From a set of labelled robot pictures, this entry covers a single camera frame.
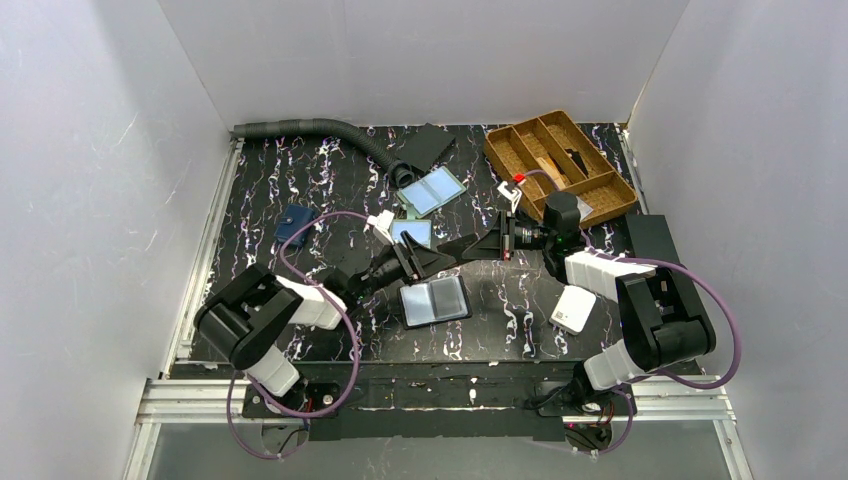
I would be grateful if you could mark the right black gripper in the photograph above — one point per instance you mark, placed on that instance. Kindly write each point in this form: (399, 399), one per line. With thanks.
(504, 234)

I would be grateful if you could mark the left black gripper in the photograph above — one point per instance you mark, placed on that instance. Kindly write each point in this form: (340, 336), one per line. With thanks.
(408, 256)

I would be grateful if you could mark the green card holder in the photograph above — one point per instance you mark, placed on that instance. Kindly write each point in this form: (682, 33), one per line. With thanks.
(431, 192)
(419, 230)

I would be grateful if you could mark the black card holder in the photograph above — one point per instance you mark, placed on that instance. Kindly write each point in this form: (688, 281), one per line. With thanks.
(434, 301)

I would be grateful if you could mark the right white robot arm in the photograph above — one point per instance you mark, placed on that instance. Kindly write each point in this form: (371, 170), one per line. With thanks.
(662, 323)

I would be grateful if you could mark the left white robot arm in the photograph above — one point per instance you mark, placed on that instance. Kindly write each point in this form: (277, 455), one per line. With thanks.
(244, 319)

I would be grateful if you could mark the black card in tray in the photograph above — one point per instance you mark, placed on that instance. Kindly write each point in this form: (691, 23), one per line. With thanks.
(579, 162)

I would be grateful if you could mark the wooden piece in tray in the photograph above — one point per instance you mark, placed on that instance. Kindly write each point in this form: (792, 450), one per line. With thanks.
(549, 166)

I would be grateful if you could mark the white box with code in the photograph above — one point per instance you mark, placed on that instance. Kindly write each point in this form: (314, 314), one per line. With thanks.
(573, 309)

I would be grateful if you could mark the wicker divided tray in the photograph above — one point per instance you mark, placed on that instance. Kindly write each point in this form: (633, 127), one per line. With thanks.
(513, 150)

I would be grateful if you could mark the black square pad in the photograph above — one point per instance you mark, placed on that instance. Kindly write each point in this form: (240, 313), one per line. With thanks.
(421, 151)

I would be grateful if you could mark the blue snap wallet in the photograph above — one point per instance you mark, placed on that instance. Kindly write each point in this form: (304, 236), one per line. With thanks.
(291, 227)

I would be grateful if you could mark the black box right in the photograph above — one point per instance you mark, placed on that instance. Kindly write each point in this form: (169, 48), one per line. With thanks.
(651, 238)

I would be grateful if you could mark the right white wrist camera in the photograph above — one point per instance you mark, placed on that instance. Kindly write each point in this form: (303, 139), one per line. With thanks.
(511, 190)

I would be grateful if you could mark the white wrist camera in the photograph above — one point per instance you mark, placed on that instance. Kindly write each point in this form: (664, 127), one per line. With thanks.
(381, 225)
(511, 190)

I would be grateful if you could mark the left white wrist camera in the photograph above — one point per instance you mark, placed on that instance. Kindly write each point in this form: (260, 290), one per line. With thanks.
(381, 225)

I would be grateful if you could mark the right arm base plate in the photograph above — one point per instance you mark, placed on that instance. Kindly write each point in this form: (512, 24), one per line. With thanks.
(562, 398)

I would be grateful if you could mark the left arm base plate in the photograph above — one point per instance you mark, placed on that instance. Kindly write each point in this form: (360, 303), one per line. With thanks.
(311, 397)

